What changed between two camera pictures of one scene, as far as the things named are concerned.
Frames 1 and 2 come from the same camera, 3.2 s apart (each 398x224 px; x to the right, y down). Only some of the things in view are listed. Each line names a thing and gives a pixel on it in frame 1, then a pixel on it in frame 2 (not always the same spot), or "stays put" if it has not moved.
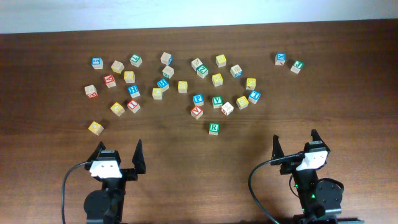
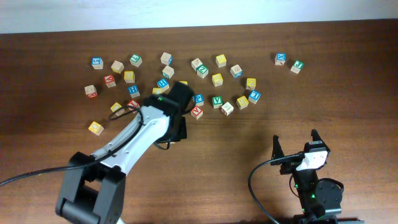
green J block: (297, 66) stays put
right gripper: (288, 167) stays put
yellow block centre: (217, 79) stays put
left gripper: (130, 175) -> (182, 134)
